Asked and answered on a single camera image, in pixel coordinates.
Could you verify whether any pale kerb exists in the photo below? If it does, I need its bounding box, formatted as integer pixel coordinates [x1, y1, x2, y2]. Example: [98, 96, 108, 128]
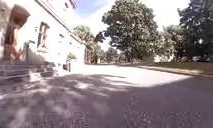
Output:
[133, 64, 213, 80]

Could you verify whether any dark large tree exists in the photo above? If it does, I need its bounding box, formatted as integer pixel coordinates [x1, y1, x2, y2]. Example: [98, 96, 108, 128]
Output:
[163, 0, 213, 63]

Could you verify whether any large broad tree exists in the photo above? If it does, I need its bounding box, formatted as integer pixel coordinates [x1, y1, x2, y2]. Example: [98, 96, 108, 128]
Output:
[95, 0, 164, 64]

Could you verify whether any pale building with steps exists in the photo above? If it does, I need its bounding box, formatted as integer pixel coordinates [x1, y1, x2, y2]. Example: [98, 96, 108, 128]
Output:
[0, 0, 94, 84]

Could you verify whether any grey asphalt yard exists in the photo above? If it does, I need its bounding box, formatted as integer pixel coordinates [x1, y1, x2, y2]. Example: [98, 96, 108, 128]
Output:
[0, 63, 213, 128]

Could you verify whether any small bush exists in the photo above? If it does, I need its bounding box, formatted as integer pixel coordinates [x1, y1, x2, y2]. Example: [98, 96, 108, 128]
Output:
[65, 51, 78, 72]

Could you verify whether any grass strip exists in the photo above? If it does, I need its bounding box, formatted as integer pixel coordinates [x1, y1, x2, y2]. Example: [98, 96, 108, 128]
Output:
[127, 61, 213, 76]

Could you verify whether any group of small trees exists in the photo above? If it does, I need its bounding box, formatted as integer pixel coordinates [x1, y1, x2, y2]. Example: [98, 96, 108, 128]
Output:
[72, 24, 119, 65]

